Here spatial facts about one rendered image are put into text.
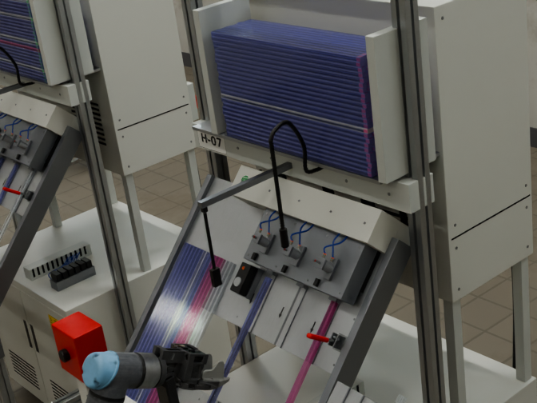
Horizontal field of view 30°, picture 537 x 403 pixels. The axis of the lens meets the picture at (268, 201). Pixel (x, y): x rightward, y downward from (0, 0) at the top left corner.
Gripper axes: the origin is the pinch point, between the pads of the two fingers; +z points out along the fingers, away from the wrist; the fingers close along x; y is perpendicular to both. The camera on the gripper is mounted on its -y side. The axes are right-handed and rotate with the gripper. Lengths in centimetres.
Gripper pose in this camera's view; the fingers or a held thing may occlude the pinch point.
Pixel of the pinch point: (220, 380)
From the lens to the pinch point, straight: 228.5
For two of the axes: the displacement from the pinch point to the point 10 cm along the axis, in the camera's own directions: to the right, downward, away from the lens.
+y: 2.4, -9.7, -0.8
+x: -6.5, -2.2, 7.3
